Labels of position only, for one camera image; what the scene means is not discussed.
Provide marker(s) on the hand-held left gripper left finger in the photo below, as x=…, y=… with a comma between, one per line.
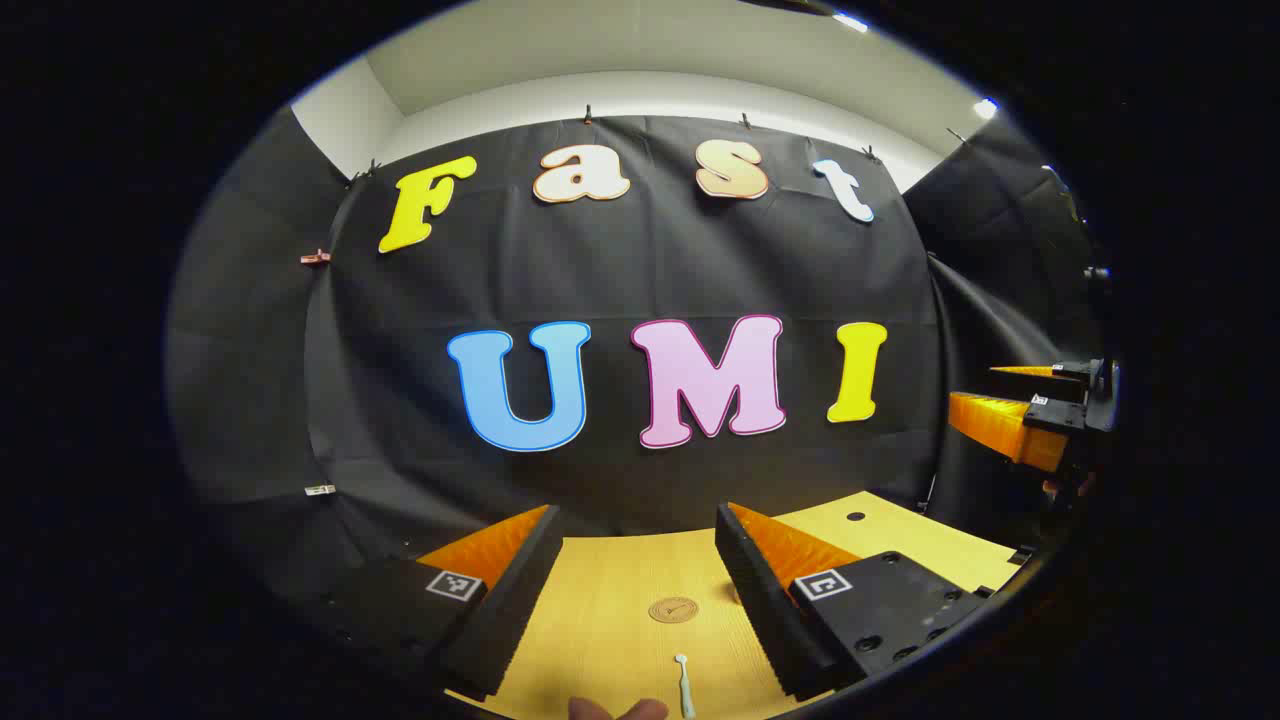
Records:
x=505, y=610

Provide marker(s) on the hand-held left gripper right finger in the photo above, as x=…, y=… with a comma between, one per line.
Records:
x=765, y=610

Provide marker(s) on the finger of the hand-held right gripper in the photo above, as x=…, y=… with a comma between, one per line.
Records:
x=1000, y=425
x=1060, y=372

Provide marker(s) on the round brown coaster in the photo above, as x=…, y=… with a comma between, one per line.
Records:
x=673, y=610

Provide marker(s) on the pale green toothbrush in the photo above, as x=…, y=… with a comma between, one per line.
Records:
x=685, y=690

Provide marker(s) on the wooden desktop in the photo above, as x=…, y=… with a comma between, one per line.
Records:
x=610, y=620

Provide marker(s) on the ceiling light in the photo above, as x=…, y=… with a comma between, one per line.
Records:
x=850, y=21
x=985, y=108

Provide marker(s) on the black backdrop cloth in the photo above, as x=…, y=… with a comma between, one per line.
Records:
x=620, y=270

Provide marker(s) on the reddish cloth clip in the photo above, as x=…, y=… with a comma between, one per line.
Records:
x=315, y=257

